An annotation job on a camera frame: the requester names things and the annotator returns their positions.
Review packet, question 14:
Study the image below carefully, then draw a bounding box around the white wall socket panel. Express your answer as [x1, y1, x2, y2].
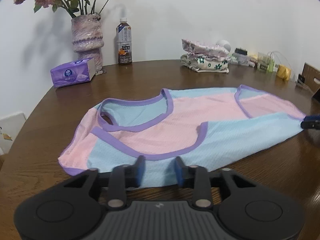
[0, 112, 27, 155]

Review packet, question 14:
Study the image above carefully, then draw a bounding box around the yellow mug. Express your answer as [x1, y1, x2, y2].
[276, 64, 291, 81]

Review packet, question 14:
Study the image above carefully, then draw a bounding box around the glass candle jar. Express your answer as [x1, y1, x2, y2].
[257, 52, 272, 73]

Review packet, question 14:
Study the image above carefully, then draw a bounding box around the tea bottle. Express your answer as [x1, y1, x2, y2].
[115, 17, 133, 66]

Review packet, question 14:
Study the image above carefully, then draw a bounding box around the purple tissue pack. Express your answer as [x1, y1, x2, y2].
[50, 57, 96, 88]

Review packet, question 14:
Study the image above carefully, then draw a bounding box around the white cable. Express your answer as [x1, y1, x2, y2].
[267, 51, 294, 73]

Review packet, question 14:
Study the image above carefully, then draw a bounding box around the pink blue mesh vest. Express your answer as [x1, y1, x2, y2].
[58, 85, 307, 188]

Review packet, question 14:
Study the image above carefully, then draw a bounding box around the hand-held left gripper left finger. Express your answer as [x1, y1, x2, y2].
[63, 155, 146, 209]

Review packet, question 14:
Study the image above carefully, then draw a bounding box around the cardboard box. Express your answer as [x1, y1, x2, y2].
[301, 62, 320, 95]

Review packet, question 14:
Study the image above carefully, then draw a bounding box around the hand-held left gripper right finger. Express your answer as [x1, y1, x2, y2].
[174, 156, 258, 209]

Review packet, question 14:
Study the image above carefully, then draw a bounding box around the cream green-flower folded cloth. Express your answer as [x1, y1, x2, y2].
[180, 54, 229, 74]

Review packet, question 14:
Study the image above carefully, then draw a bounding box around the purple textured vase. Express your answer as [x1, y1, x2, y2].
[71, 14, 105, 71]

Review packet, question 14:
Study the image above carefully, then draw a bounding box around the purple frilled folded cloth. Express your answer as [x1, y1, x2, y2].
[185, 52, 232, 62]

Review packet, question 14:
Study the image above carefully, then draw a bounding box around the grey tin box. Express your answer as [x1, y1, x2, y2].
[236, 54, 250, 67]

